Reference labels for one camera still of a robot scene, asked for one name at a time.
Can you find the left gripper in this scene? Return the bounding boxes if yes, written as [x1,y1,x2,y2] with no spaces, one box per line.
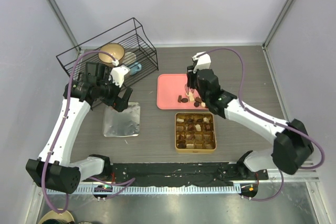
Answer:
[97,72,132,112]

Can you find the pink tray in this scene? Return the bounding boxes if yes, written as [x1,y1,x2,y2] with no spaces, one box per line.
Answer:
[156,73,207,110]

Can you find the gold chocolate box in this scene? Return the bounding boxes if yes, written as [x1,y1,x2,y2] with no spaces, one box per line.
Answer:
[174,112,217,154]

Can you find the metal tongs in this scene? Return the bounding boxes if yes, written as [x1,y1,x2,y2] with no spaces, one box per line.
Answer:
[185,85,194,97]

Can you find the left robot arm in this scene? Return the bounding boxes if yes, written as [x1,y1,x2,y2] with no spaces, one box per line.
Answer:
[26,62,132,194]

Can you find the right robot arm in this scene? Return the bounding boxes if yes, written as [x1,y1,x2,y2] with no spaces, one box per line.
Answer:
[186,66,313,179]

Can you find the silver box lid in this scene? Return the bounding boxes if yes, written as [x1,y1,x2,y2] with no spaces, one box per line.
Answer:
[102,102,141,137]

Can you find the blue cup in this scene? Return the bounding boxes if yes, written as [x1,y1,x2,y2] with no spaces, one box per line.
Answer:
[128,62,142,76]

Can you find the gold bowl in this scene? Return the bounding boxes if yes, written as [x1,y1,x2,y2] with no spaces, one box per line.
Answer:
[98,43,125,63]

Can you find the round object bottom left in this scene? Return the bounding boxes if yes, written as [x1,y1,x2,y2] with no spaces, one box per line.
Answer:
[37,210,75,224]

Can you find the black wire rack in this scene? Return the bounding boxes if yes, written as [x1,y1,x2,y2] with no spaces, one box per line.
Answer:
[56,17,160,109]

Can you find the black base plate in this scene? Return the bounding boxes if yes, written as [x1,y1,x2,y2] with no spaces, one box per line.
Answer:
[95,162,269,187]

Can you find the white cable duct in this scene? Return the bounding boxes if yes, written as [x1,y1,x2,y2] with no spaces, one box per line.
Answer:
[76,184,242,195]

